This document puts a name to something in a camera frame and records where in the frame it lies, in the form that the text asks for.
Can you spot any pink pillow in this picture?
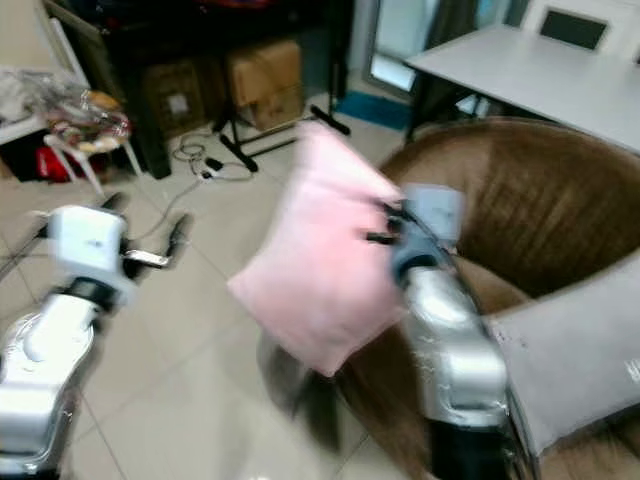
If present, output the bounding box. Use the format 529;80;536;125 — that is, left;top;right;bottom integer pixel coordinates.
226;120;411;379

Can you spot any blue floor mat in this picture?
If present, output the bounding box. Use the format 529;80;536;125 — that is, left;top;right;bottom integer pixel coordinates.
335;92;413;131

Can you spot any brown suede sofa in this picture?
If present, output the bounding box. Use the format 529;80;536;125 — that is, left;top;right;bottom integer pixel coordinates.
335;115;640;480

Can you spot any light grey pillow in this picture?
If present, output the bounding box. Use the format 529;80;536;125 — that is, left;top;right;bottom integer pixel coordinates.
485;270;640;457

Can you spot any white stool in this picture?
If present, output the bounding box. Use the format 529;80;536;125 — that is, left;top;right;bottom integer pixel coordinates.
0;110;143;195

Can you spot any red object under stool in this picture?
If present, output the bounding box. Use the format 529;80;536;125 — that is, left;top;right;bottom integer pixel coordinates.
40;146;91;185

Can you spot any clear plastic bag with items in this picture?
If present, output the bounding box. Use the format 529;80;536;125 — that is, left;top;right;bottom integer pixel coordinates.
45;85;133;155

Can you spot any black stand base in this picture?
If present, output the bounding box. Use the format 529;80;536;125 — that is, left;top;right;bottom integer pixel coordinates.
215;103;351;173

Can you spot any labelled dark cardboard box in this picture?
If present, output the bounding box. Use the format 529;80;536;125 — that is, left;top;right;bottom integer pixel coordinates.
145;62;207;137

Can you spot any white crumpled cloth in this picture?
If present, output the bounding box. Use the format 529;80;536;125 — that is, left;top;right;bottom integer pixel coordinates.
0;66;61;126

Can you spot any light brown cardboard box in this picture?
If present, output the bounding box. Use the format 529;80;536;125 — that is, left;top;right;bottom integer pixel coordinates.
228;40;304;129

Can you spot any black shelf unit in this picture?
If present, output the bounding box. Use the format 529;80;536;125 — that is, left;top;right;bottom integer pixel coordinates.
45;0;356;179

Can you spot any white table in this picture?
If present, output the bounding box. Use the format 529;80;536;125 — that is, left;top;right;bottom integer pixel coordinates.
405;25;640;156

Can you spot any white chair with black back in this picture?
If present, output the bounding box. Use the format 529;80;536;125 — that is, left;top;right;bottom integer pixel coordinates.
530;5;617;54

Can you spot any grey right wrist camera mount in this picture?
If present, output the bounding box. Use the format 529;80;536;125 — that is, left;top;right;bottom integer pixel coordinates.
405;183;465;247

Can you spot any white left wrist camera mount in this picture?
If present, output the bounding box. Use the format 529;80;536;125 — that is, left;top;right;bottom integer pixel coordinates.
48;204;130;283

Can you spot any grey floor cable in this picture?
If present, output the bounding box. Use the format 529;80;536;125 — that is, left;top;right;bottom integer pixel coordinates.
0;228;63;279

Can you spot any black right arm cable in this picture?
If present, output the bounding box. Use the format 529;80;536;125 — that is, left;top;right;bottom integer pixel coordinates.
508;390;543;480

